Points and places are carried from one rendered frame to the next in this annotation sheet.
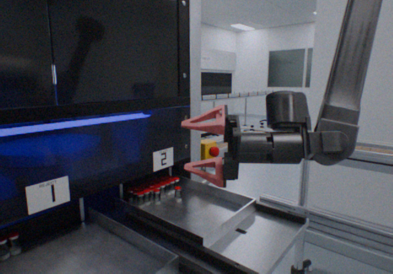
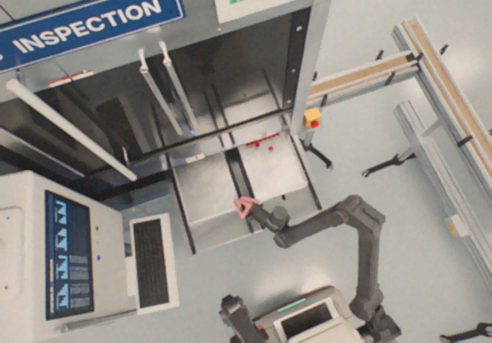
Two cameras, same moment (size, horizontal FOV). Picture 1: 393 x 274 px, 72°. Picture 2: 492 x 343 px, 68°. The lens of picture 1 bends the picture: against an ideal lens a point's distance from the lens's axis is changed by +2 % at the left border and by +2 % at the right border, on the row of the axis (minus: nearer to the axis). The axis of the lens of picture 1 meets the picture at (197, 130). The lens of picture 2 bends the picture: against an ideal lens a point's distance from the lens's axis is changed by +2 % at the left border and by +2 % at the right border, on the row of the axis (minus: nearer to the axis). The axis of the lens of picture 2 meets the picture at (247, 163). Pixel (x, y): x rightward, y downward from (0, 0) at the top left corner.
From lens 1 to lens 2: 137 cm
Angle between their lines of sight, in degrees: 66
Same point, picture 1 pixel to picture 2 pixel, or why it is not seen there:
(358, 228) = (441, 184)
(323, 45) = not seen: outside the picture
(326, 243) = not seen: hidden behind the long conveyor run
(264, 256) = not seen: hidden behind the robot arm
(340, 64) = (299, 228)
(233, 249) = (270, 207)
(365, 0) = (322, 222)
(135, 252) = (229, 186)
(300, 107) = (280, 224)
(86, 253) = (211, 175)
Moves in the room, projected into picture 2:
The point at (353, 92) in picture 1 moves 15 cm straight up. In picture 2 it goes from (297, 238) to (301, 233)
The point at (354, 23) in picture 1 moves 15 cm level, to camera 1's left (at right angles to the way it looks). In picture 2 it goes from (312, 224) to (274, 201)
